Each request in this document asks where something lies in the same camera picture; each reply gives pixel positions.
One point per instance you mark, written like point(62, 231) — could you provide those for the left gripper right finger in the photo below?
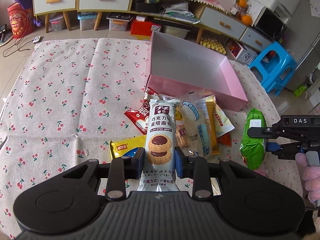
point(196, 168)

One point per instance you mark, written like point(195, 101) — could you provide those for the clear rice cracker pack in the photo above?
point(196, 121)

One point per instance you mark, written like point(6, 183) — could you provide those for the gold foil snack bar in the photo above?
point(212, 127)

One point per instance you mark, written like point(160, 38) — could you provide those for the white toy box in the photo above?
point(241, 52)

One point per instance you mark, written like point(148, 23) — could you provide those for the right hand pink glove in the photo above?
point(310, 175)

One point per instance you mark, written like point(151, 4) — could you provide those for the long wooden tv cabinet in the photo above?
point(204, 14)

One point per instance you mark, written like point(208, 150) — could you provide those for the green snack pack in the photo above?
point(253, 149)

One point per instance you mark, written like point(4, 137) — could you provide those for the black microwave oven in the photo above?
point(265, 20)

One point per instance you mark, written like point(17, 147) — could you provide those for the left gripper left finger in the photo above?
point(122, 169)

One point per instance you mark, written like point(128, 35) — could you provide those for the orange fruit upper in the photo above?
point(241, 3)

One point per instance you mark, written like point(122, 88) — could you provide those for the yellow egg tray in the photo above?
point(213, 44)

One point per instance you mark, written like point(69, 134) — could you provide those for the chocolate tart cookie pack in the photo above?
point(159, 159)

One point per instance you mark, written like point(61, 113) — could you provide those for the small clear grey bin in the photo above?
point(57, 22)

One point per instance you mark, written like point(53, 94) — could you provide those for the blue plastic stool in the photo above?
point(275, 66)

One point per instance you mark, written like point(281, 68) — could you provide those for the red festive bucket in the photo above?
point(21, 20)

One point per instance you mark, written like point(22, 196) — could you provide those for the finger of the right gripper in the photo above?
point(275, 148)
point(261, 132)

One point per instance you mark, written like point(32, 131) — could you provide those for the red white snack pouch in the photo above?
point(140, 118)

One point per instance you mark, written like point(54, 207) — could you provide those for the cream white wafer pack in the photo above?
point(221, 123)

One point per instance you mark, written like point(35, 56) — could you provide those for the pink cardboard box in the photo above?
point(177, 66)

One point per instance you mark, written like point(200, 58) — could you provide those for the yellow blue snack pack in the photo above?
point(127, 147)

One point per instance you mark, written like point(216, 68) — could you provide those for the orange snack packet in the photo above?
point(225, 139)

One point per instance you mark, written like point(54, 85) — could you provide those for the orange fruit lower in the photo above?
point(246, 19)

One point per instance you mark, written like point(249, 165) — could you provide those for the black box on shelf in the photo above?
point(148, 6)

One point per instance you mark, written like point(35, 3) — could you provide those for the clear bin blue lid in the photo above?
point(86, 20)

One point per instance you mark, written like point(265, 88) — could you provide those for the red storage box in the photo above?
point(143, 28)

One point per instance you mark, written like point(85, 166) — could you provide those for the brown biscuit clear pack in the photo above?
point(181, 137)

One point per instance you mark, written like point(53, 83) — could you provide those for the clear bin black lid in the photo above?
point(118, 21)

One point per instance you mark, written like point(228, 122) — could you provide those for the orange fruit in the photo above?
point(246, 19)
point(241, 3)

